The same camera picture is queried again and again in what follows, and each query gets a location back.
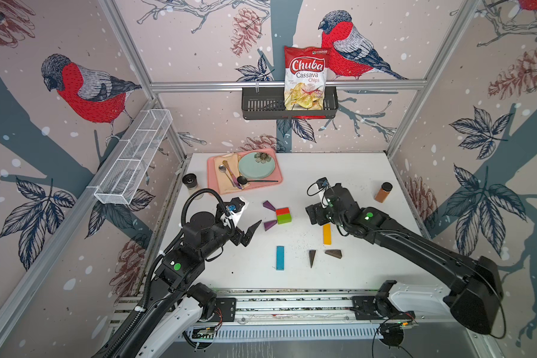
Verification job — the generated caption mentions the purple triangle block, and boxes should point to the purple triangle block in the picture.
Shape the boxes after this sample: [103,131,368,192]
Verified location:
[263,201,276,212]
[263,220,277,231]

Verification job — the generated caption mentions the green rectangular block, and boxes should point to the green rectangular block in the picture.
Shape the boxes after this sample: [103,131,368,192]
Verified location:
[277,213,292,225]

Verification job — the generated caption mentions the red rectangular block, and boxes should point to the red rectangular block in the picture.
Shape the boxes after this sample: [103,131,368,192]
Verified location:
[276,207,290,216]

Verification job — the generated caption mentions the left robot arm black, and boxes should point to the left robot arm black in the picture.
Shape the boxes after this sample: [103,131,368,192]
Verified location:
[95,188,259,357]

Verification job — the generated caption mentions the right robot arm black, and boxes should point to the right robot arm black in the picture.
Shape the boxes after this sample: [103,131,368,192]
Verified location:
[305,178,505,335]

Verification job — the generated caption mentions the orange long block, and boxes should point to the orange long block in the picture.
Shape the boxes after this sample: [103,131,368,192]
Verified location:
[322,224,332,246]

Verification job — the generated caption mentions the teal long block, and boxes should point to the teal long block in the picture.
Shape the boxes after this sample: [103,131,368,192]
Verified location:
[276,246,285,271]

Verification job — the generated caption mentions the brown triangle block left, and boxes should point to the brown triangle block left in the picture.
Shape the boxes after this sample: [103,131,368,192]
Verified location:
[309,250,316,268]

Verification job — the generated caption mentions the brown triangle block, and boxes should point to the brown triangle block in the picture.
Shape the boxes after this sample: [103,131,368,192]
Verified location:
[309,250,316,268]
[325,249,343,260]

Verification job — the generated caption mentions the brown triangle block right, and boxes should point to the brown triangle block right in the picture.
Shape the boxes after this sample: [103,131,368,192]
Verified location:
[325,249,343,260]

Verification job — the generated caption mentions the black ladle spoon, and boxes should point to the black ladle spoon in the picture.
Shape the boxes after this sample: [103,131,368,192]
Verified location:
[237,176,279,186]

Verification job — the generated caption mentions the pink tray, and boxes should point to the pink tray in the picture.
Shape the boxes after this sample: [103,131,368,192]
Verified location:
[207,149,283,194]

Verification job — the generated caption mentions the white spice jar black lid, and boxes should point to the white spice jar black lid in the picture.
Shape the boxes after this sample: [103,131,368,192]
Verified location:
[182,173,201,196]

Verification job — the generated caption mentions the light green plate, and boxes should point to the light green plate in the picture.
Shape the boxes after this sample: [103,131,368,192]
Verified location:
[239,152,276,179]

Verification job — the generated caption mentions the brown spice jar black lid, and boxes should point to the brown spice jar black lid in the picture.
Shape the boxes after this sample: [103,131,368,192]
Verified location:
[374,182,393,203]

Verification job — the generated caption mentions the silver spoon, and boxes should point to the silver spoon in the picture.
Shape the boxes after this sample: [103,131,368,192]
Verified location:
[218,164,240,189]

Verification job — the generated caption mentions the beige napkin on tray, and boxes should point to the beige napkin on tray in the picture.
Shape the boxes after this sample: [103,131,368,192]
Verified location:
[213,154,241,194]

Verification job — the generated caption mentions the Chuba cassava chips bag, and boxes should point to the Chuba cassava chips bag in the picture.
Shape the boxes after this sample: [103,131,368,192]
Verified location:
[283,46,329,111]

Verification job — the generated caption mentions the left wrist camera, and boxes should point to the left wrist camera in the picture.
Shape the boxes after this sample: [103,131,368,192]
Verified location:
[221,197,249,227]

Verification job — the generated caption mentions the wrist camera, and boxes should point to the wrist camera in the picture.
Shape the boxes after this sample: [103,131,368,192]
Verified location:
[316,178,331,195]
[221,197,249,227]

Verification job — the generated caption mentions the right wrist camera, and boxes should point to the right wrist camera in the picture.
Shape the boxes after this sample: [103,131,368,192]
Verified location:
[316,178,331,195]

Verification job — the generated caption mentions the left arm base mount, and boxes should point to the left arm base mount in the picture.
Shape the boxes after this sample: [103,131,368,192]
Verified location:
[200,298,237,325]

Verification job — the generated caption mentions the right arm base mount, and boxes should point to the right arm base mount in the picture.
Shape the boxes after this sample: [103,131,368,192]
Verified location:
[351,295,385,320]

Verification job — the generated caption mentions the white wire mesh shelf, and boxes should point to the white wire mesh shelf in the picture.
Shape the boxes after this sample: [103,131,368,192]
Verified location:
[94,109,172,205]

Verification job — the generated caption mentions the black wall basket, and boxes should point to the black wall basket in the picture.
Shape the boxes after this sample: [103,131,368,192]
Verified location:
[241,87,339,120]

